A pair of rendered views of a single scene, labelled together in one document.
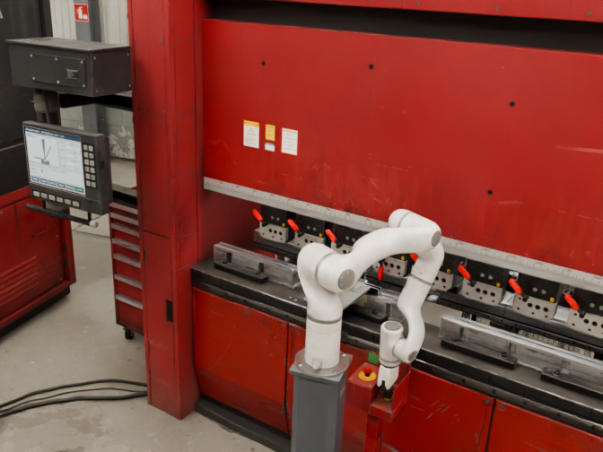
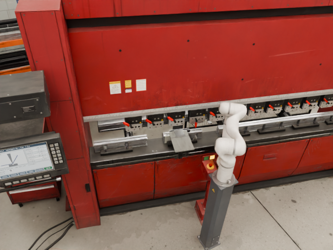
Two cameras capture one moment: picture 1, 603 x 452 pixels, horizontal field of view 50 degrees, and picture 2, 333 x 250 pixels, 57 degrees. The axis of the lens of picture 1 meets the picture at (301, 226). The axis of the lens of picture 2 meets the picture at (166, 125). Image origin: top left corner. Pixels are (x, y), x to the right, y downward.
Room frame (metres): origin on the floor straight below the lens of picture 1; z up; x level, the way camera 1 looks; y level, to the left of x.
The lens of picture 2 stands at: (1.17, 1.47, 2.97)
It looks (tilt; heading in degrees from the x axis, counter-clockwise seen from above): 40 degrees down; 313
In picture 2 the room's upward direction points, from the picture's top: 3 degrees clockwise
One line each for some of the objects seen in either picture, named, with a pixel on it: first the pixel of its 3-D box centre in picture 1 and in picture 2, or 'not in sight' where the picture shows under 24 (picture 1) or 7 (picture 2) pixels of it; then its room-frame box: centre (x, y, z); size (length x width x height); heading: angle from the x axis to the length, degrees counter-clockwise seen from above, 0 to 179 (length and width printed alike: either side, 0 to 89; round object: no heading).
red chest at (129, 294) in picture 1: (168, 268); (30, 161); (3.72, 0.83, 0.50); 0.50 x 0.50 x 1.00; 58
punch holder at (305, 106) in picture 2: not in sight; (309, 100); (1.88, -1.41, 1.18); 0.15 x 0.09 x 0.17; 58
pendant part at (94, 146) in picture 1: (71, 165); (29, 157); (2.80, 1.05, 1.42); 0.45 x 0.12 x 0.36; 63
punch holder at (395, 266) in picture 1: (393, 253); (196, 113); (2.52, -0.39, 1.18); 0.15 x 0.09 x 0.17; 58
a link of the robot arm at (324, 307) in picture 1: (320, 280); (225, 151); (1.97, -0.07, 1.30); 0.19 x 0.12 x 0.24; 35
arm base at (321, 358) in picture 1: (322, 339); (225, 170); (1.95, -0.09, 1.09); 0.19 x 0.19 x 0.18
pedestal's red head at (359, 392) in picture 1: (378, 384); (214, 166); (2.19, -0.33, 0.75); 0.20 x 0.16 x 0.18; 59
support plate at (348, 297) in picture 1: (337, 293); (181, 141); (2.49, -0.17, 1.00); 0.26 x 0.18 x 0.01; 148
